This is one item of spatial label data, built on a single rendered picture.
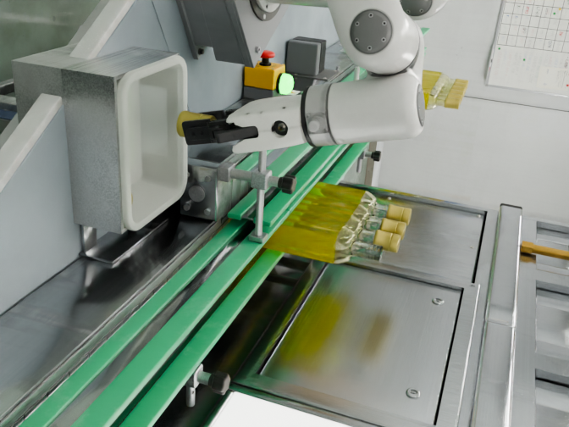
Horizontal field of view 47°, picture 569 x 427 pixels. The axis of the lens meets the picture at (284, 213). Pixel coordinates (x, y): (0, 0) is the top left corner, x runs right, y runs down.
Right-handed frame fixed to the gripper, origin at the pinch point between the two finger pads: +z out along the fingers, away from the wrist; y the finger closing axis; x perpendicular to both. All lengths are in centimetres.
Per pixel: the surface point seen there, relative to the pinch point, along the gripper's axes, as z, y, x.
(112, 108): 8.9, -6.5, 5.2
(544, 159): -40, 610, -213
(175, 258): 9.8, -0.2, -19.2
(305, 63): 13, 80, -5
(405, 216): -16, 41, -31
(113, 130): 9.7, -6.5, 2.4
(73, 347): 10.1, -24.4, -18.6
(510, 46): -14, 609, -93
